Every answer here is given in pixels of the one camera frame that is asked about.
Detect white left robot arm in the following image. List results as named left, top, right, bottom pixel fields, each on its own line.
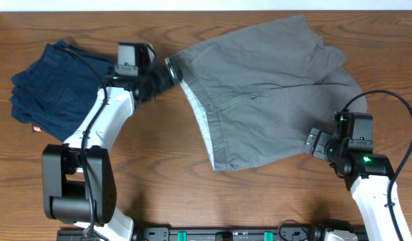
left=41, top=61, right=183, bottom=240

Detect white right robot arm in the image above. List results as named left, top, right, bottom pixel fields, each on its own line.
left=303, top=128, right=412, bottom=240

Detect grey shorts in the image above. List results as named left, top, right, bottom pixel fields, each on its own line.
left=171, top=15, right=367, bottom=171

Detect folded navy blue garment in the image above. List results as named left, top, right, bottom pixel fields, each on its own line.
left=10, top=40, right=114, bottom=141

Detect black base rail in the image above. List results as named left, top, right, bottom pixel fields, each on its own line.
left=57, top=219, right=369, bottom=241

